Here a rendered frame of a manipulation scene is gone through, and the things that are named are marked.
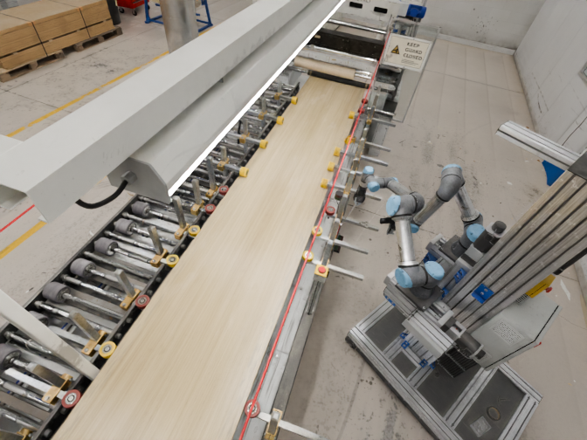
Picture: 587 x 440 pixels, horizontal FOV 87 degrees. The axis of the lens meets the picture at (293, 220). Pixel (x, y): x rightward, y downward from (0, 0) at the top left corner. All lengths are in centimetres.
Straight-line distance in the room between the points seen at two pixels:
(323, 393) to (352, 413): 25
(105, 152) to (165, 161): 11
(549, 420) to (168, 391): 290
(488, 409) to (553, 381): 90
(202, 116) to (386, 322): 254
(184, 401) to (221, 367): 22
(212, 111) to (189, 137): 9
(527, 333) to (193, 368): 175
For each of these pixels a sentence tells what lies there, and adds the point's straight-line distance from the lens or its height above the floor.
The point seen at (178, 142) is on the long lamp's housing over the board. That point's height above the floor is 237.
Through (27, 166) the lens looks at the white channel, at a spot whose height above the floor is 246.
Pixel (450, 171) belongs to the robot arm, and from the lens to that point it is 217.
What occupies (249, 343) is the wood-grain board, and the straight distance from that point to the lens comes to 191.
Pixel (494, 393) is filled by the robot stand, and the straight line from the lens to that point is 312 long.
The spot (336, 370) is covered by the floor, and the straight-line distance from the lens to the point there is 288.
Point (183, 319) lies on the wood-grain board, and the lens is 201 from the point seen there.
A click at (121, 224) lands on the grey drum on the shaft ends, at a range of 262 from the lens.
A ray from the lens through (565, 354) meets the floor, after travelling 398.
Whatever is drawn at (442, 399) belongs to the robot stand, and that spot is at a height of 21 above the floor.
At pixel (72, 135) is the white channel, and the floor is 246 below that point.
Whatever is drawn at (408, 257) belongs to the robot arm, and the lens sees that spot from 190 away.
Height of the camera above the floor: 270
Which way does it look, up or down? 48 degrees down
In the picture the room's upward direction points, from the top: 8 degrees clockwise
